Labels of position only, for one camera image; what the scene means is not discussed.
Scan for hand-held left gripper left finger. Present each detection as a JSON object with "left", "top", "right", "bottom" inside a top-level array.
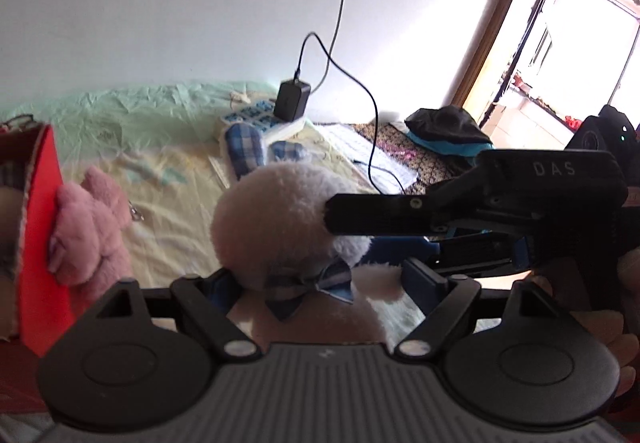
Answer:
[{"left": 92, "top": 268, "right": 262, "bottom": 358}]

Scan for black charging cable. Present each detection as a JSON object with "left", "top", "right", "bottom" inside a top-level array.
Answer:
[{"left": 293, "top": 31, "right": 408, "bottom": 194}]

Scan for brown floral patterned cloth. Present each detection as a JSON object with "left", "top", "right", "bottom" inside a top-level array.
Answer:
[{"left": 350, "top": 122, "right": 483, "bottom": 196}]

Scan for red cardboard box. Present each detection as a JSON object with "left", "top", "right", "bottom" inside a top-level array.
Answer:
[{"left": 0, "top": 122, "right": 77, "bottom": 359}]

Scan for desktop with pale printed sheet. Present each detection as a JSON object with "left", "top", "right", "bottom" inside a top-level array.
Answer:
[{"left": 0, "top": 80, "right": 386, "bottom": 304}]

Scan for printed paper sheets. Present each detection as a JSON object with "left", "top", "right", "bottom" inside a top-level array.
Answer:
[{"left": 320, "top": 123, "right": 420, "bottom": 190}]

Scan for wooden door frame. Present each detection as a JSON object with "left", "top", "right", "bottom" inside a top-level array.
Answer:
[{"left": 450, "top": 0, "right": 571, "bottom": 124}]

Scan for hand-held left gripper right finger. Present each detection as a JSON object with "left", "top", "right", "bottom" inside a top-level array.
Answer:
[{"left": 394, "top": 257, "right": 557, "bottom": 359}]

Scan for white power strip blue sockets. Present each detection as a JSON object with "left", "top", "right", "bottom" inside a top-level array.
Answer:
[{"left": 217, "top": 98, "right": 307, "bottom": 144}]

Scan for black and blue bag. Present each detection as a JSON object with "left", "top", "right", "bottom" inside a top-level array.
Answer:
[{"left": 404, "top": 105, "right": 495, "bottom": 158}]

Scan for person's right hand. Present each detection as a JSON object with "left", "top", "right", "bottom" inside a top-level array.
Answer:
[{"left": 617, "top": 248, "right": 640, "bottom": 299}]

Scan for black charger adapter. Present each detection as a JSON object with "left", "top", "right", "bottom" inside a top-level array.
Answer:
[{"left": 274, "top": 79, "right": 312, "bottom": 122}]

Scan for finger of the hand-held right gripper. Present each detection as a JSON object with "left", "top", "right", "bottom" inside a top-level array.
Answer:
[
  {"left": 372, "top": 232, "right": 531, "bottom": 274},
  {"left": 324, "top": 170, "right": 485, "bottom": 238}
]

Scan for white rabbit plush toy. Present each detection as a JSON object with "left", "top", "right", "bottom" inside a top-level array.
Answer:
[{"left": 210, "top": 122, "right": 426, "bottom": 349}]

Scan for pink plush toy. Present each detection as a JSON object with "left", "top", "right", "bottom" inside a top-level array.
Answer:
[{"left": 49, "top": 165, "right": 135, "bottom": 301}]

